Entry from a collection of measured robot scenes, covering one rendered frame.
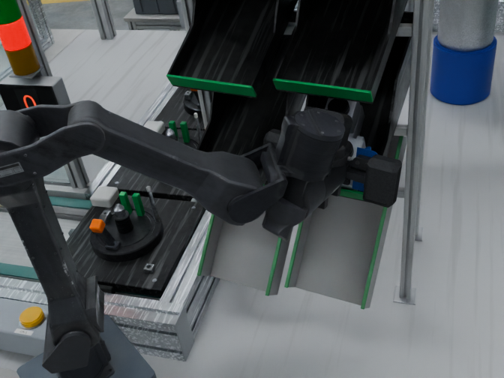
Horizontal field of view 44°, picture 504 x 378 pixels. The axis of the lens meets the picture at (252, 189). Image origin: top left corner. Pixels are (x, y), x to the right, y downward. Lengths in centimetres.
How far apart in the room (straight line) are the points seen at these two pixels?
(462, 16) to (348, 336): 85
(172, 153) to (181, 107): 94
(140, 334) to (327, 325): 33
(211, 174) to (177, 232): 55
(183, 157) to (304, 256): 42
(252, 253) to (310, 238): 10
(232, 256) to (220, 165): 40
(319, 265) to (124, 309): 34
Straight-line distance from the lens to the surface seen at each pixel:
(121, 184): 136
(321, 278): 102
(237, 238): 105
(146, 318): 108
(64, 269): 75
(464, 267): 126
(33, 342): 114
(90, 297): 79
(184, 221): 122
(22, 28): 121
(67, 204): 140
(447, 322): 116
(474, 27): 164
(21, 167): 63
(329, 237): 102
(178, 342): 109
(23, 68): 123
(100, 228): 111
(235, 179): 67
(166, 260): 115
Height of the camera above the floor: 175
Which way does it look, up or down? 38 degrees down
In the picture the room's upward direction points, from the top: 8 degrees counter-clockwise
